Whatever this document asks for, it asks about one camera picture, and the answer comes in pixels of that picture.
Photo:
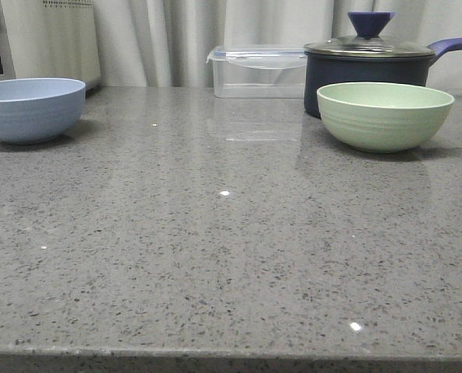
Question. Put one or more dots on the glass lid with blue knob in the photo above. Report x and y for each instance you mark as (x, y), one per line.
(368, 42)

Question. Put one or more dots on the white curtain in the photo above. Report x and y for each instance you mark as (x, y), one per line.
(166, 43)

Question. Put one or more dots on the dark blue saucepan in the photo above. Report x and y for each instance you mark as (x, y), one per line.
(323, 69)

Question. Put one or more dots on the blue bowl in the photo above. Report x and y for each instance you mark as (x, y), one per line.
(34, 110)

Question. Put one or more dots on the green bowl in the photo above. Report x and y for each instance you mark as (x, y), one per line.
(382, 117)

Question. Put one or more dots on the clear plastic food container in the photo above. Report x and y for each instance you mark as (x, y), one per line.
(258, 71)

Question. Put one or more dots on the white toaster appliance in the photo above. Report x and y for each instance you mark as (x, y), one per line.
(49, 39)

